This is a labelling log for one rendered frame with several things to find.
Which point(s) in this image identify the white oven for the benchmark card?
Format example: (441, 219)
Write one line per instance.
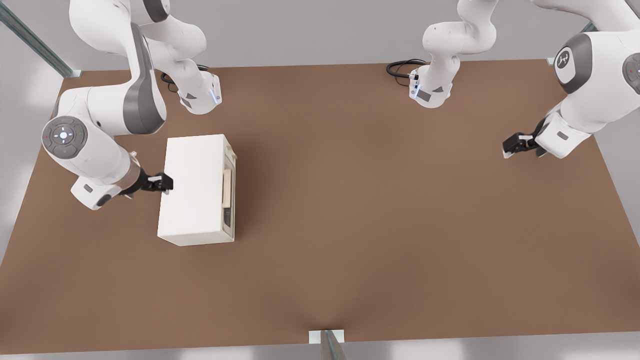
(192, 190)

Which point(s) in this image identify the white oven door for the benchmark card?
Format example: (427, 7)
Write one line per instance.
(229, 220)

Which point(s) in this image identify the silver frame post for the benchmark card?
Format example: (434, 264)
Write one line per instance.
(327, 342)
(35, 42)

